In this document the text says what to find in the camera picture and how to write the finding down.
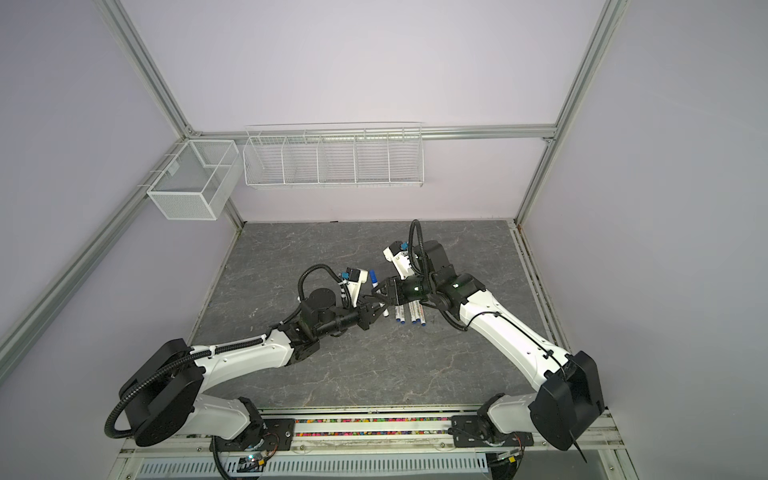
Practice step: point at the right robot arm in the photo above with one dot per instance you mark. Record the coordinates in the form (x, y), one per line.
(567, 395)

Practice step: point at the whiteboard marker pen five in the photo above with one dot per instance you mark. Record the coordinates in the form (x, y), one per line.
(375, 284)

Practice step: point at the white wire shelf basket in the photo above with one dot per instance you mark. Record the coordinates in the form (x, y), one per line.
(334, 155)

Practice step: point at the white mesh box basket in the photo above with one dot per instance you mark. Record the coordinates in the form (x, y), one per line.
(198, 180)

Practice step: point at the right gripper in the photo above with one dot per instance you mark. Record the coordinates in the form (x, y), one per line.
(396, 290)

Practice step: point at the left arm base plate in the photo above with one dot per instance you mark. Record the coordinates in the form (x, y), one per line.
(271, 434)

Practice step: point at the whiteboard marker pen one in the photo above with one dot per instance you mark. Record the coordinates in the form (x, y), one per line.
(400, 314)

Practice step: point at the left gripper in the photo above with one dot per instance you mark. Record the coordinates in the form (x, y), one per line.
(365, 312)

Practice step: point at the whiteboard marker pen two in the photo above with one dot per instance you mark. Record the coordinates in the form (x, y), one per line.
(412, 308)

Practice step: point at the white vent grille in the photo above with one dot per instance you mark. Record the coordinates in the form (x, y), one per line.
(322, 466)

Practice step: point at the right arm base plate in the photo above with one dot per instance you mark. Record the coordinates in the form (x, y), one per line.
(473, 431)

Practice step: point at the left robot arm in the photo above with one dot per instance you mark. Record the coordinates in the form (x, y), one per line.
(168, 395)

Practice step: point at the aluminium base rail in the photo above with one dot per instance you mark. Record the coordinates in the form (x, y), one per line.
(346, 432)

